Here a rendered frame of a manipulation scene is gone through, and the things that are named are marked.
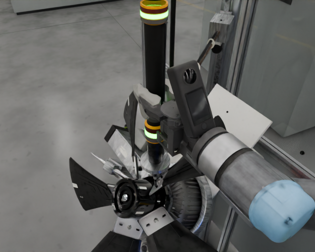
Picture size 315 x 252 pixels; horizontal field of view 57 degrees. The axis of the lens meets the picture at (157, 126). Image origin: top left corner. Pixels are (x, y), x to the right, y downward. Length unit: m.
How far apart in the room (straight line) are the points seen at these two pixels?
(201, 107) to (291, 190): 0.17
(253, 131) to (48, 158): 2.16
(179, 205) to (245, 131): 0.33
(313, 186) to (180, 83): 0.24
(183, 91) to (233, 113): 0.62
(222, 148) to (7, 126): 3.03
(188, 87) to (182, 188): 0.57
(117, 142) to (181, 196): 0.39
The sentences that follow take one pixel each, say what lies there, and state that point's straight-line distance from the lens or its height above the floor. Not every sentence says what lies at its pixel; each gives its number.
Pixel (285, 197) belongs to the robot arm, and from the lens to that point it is 0.39.
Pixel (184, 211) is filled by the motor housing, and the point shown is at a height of 1.14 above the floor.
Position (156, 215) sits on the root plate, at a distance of 0.91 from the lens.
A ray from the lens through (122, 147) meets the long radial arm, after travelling 1.18.
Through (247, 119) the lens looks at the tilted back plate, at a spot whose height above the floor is 1.33.
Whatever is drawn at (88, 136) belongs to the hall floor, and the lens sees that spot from 2.94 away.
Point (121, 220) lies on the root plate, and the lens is 0.96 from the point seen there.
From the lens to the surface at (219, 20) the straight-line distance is 1.11.
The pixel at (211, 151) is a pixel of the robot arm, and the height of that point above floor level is 1.65.
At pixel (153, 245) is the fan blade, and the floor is 1.18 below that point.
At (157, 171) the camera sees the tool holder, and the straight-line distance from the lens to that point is 0.66.
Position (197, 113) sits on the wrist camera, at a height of 1.67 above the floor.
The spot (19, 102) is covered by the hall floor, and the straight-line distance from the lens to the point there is 3.65.
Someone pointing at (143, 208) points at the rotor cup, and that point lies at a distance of 0.88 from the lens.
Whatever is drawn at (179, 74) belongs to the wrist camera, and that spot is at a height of 1.73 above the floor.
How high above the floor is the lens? 1.95
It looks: 41 degrees down
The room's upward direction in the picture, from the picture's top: straight up
